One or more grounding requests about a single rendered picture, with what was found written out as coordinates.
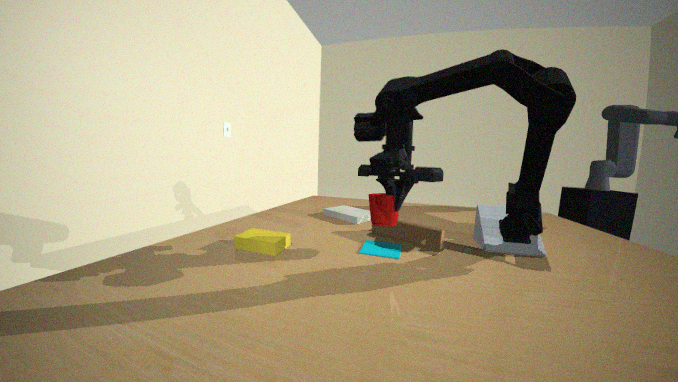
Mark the yellow flat block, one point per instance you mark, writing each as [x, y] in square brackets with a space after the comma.
[263, 241]

